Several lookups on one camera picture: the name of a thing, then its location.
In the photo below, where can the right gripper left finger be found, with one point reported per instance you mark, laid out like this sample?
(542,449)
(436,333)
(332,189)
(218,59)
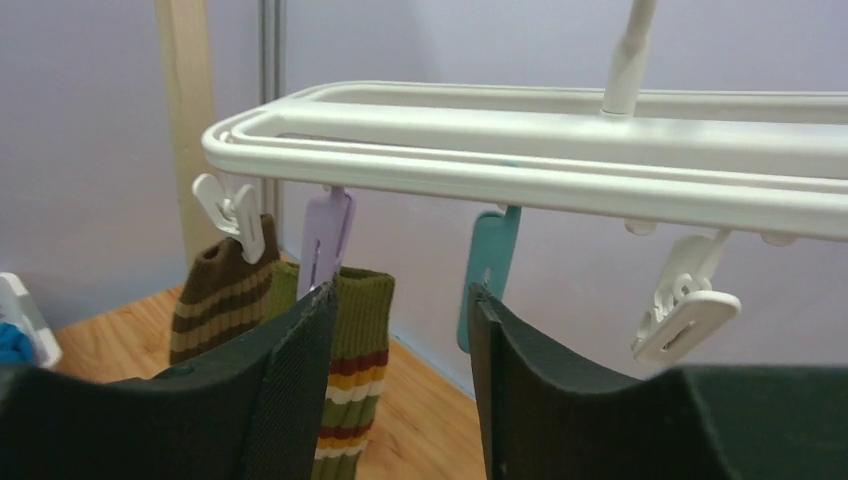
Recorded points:
(250,408)

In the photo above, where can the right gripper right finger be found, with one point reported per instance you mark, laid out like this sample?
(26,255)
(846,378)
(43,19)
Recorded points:
(547,412)

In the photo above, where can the brown striped sock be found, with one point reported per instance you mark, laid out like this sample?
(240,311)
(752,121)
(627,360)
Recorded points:
(223,296)

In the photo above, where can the olive green striped sock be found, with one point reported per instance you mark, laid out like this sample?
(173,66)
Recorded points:
(356,381)

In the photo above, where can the white plastic clip hanger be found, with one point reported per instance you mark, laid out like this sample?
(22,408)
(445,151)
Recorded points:
(767,162)

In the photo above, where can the white hanger clip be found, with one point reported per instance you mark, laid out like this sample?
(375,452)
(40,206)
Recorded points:
(236,215)
(685,308)

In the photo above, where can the teal hanger clip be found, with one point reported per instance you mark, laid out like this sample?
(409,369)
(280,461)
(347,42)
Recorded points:
(490,255)

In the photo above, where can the purple hanger clip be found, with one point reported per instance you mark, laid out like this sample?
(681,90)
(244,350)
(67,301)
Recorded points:
(327,225)

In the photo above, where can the white left laundry basket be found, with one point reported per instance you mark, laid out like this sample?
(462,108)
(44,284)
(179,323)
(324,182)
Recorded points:
(18,308)

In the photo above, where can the wooden clothes rack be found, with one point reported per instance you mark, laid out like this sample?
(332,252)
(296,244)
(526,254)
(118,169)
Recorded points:
(187,71)

